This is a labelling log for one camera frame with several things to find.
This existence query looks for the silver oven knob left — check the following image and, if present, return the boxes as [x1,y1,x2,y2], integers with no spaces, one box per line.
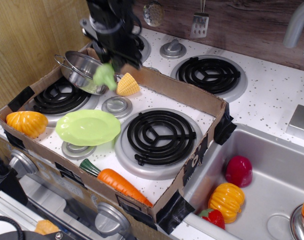
[9,149,38,179]

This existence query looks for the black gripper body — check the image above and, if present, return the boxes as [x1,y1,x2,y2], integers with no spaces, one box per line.
[79,14,142,62]

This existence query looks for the hanging silver slotted spatula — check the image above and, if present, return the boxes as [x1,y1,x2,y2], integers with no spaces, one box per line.
[190,0,209,39]

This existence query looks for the yellow toy corn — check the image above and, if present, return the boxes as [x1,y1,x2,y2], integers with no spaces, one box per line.
[116,72,140,96]

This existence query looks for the silver faucet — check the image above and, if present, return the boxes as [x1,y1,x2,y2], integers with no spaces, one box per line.
[283,2,304,48]

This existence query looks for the silver oven knob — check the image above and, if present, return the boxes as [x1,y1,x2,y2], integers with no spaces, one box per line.
[94,202,130,238]
[9,149,38,179]

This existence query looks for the silver stove knob back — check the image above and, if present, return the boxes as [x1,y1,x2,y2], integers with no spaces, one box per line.
[160,39,187,59]

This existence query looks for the red toy strawberry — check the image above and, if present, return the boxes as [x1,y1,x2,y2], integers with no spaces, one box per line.
[198,208,225,230]

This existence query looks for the orange toy piece bottom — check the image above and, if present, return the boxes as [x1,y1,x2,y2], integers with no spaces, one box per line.
[34,219,60,235]

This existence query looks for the dark red toy vegetable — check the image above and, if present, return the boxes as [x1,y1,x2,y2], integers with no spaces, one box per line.
[225,155,253,188]

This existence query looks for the silver faucet base plate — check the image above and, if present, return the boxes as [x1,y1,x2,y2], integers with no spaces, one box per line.
[286,104,304,139]

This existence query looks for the light green toy broccoli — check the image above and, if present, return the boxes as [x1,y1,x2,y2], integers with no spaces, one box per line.
[93,63,117,91]

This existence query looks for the silver stove knob centre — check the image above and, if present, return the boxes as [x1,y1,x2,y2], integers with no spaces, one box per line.
[101,96,133,119]

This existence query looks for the black cable bottom left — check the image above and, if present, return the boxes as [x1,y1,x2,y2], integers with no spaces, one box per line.
[0,215,24,240]

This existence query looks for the orange toy pumpkin in sink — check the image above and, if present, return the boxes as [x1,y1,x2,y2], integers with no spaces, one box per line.
[208,182,245,224]

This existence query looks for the light green plastic plate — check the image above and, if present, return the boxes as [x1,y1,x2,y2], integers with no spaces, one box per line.
[55,109,121,147]

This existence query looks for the hanging silver strainer ladle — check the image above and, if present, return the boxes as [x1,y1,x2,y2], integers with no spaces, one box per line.
[143,0,165,27]

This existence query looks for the silver stove knob under plate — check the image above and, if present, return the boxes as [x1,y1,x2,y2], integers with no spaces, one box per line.
[61,141,96,160]

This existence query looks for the back right black burner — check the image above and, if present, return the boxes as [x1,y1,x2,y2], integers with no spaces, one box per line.
[176,57,241,94]

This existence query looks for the cardboard fence with black tape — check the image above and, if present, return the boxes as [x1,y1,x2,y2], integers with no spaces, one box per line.
[0,65,229,233]

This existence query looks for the small steel pot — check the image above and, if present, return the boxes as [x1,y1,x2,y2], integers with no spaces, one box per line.
[54,51,118,95]

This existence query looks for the silver oven knob right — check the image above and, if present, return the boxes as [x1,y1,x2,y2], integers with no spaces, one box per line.
[94,202,130,238]

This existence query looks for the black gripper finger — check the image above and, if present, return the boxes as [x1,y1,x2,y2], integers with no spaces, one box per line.
[93,42,109,63]
[111,56,142,72]

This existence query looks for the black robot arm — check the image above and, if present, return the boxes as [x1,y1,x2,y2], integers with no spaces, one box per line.
[83,0,142,72]

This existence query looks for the orange toy carrot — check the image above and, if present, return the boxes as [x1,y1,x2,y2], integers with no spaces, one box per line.
[79,158,153,207]

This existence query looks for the orange toy pumpkin on stove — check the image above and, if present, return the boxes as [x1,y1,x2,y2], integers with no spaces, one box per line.
[6,111,48,139]

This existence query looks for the silver sink drain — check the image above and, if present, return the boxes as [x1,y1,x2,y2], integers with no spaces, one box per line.
[290,204,304,240]

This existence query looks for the front left black burner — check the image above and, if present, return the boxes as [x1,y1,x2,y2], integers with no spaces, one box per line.
[32,77,91,115]

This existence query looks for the front right black burner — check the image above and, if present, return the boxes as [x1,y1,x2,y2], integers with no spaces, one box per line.
[125,109,197,166]

